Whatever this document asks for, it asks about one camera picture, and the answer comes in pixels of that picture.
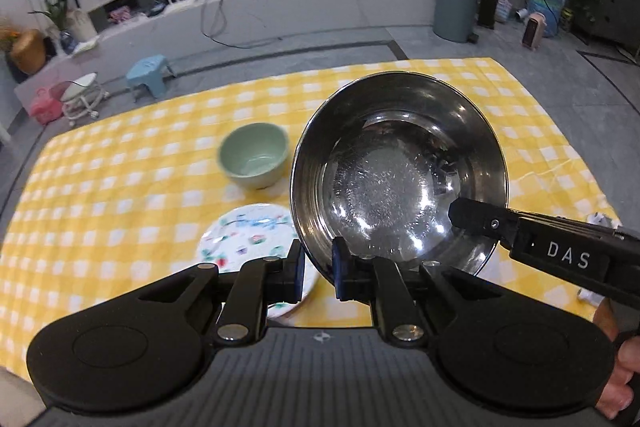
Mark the stainless steel bowl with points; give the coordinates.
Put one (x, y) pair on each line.
(390, 157)

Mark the striped bag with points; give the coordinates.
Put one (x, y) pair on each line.
(504, 7)

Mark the green bowl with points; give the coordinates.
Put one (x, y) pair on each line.
(252, 157)

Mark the pink basket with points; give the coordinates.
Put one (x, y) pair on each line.
(46, 107)

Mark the blue white vase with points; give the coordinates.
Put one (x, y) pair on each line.
(66, 42)

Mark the person's right hand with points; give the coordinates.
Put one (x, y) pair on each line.
(607, 322)

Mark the green potted plant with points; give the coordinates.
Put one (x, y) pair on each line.
(57, 7)

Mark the yellow checked cloth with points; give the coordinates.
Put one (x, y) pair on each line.
(125, 207)

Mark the blue plastic stool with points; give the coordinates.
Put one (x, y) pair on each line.
(150, 74)

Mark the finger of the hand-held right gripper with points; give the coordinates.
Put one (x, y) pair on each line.
(480, 219)

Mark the crumpled white paper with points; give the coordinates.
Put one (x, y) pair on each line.
(602, 219)

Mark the pink space heater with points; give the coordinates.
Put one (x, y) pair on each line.
(533, 32)

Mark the white wheeled stool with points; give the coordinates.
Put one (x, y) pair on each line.
(82, 94)

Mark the white floral plate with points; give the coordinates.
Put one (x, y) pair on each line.
(245, 232)

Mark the blue water jug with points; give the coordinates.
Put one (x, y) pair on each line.
(547, 2)

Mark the white TV stand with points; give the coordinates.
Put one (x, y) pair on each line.
(280, 2)

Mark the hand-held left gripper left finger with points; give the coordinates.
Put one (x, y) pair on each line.
(301, 278)

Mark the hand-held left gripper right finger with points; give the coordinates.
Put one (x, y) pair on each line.
(337, 272)

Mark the grey pedal bin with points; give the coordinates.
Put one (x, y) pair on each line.
(455, 7)

